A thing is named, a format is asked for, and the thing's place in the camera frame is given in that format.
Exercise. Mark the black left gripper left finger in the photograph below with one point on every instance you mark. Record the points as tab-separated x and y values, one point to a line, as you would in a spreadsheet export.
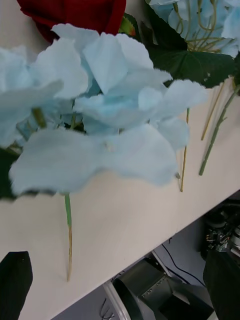
13	282

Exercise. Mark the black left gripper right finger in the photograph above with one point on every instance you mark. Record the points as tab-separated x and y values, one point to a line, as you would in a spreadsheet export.
225	287

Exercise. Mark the pale blue artificial flower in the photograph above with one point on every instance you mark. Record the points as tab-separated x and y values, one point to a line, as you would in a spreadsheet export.
232	30
190	62
100	150

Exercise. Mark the grey metal housing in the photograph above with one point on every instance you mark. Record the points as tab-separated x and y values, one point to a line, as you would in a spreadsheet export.
155	290

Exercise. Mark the green flower stem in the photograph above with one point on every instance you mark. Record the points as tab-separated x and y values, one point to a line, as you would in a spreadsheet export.
215	136

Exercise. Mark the red artificial rose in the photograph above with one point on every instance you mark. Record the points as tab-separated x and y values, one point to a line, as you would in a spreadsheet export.
75	12

